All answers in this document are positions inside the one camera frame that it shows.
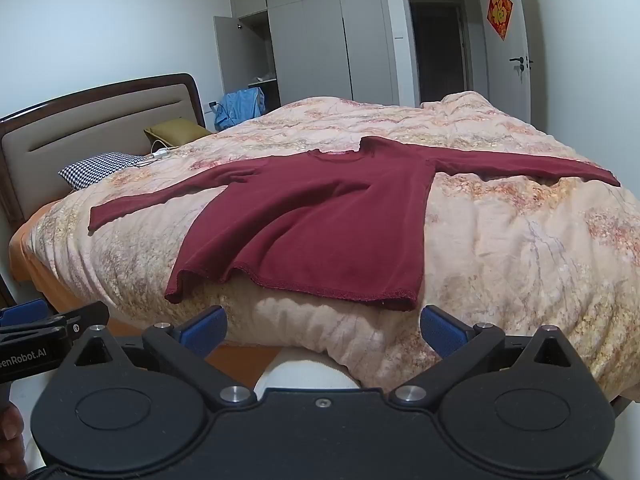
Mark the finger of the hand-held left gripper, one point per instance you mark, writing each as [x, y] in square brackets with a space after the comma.
[25, 310]
[87, 317]

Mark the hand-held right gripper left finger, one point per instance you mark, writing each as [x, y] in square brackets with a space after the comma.
[205, 332]

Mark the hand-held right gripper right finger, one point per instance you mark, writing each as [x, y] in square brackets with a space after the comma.
[442, 332]

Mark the maroon long-sleeve sweater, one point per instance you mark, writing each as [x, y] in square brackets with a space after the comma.
[310, 220]

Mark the person's left hand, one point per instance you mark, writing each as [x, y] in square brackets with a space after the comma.
[10, 435]

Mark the orange bedsheet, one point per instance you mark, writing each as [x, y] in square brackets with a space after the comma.
[27, 260]

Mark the floral pink quilt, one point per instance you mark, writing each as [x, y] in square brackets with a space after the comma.
[500, 260]

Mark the white fabric object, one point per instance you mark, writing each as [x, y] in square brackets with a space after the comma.
[300, 372]

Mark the houndstooth pillow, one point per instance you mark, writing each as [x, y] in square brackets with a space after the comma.
[95, 167]

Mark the wooden upholstered headboard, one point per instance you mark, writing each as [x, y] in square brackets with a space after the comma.
[100, 120]

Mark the olive green pillow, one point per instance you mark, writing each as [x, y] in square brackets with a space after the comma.
[175, 132]

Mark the blue garment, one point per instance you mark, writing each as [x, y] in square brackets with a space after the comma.
[240, 107]

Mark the white room door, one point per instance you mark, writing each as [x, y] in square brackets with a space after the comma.
[505, 85]

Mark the grey wardrobe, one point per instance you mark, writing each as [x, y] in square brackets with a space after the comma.
[310, 50]

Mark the red diamond door decoration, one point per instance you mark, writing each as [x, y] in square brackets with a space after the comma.
[500, 12]

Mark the grey door frame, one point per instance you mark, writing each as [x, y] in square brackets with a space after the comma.
[405, 35]

